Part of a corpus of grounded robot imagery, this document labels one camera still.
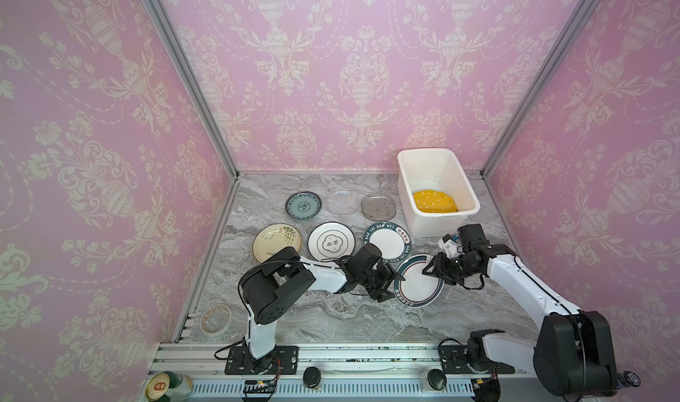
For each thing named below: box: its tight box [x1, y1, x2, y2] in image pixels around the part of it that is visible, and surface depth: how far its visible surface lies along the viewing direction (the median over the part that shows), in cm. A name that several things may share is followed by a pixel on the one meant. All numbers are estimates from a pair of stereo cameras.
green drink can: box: [145, 371, 194, 402], surface depth 64 cm
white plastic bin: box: [397, 147, 481, 238], surface depth 105 cm
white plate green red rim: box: [393, 254, 446, 309], surface depth 87 cm
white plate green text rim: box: [363, 221, 412, 264], surface depth 102 cm
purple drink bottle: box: [616, 370, 642, 390], surface depth 56 cm
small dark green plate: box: [285, 191, 323, 221], surface depth 111 cm
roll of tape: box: [199, 303, 232, 335], surface depth 83 cm
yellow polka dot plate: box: [412, 189, 458, 214], surface depth 109 cm
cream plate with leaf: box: [251, 223, 302, 263], surface depth 102 cm
